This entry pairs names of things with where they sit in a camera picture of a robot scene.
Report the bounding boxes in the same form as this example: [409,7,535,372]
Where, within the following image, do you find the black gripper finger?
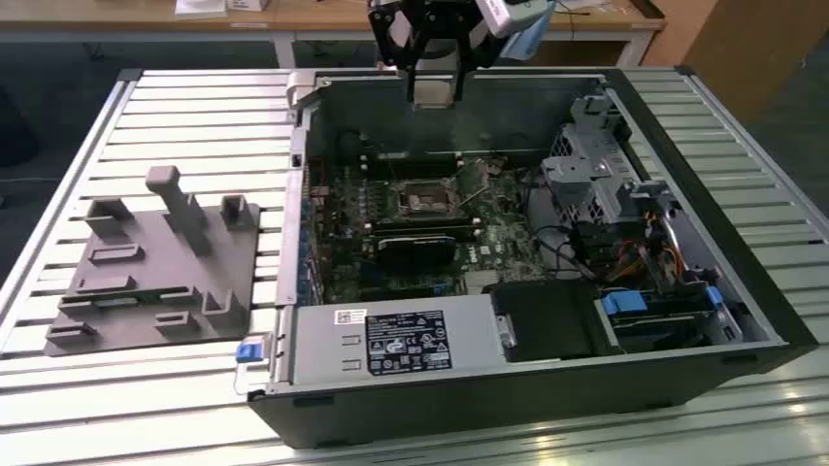
[452,26,479,102]
[404,26,425,104]

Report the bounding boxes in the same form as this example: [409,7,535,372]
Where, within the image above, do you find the silver square CPU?
[413,79,453,110]

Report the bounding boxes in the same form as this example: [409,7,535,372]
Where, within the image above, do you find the black RAM slot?
[371,216,472,229]
[371,224,475,240]

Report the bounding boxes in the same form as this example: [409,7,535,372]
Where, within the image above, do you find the wooden desk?
[0,0,668,69]

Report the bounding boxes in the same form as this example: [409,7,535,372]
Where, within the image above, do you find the white box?
[173,0,229,21]

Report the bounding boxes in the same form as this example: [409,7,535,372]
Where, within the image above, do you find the metal disk bay cage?
[540,94,676,225]

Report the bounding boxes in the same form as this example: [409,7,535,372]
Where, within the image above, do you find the green motherboard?
[303,154,558,307]

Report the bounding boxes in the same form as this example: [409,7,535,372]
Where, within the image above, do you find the black graphics card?
[372,235,457,273]

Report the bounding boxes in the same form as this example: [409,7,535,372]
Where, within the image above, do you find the small silver heatsink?
[463,270,503,295]

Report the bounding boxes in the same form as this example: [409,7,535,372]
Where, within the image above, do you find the wooden cabinet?
[646,0,829,126]

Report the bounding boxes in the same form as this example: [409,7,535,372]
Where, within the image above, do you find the black plastic shroud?
[488,280,618,364]

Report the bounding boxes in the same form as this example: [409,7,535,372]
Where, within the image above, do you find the blue disk carrier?
[598,288,648,322]

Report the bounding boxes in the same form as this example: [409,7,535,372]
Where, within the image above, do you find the grey power supply unit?
[283,293,507,385]

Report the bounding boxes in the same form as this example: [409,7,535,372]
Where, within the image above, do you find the grey parts rack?
[41,164,264,359]

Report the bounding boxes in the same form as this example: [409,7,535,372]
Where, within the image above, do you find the blue case latch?
[236,339,269,364]

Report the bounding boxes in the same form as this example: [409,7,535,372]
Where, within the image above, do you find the green RAM stick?
[82,289,193,310]

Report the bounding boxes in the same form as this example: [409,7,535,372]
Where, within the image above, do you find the black PC case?
[244,66,818,450]

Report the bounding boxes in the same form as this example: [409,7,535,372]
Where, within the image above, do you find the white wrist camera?
[473,0,520,38]

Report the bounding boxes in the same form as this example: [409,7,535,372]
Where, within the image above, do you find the black cable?
[531,224,604,282]

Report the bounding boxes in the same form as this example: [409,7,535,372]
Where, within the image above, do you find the orange and yellow wires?
[607,236,688,283]

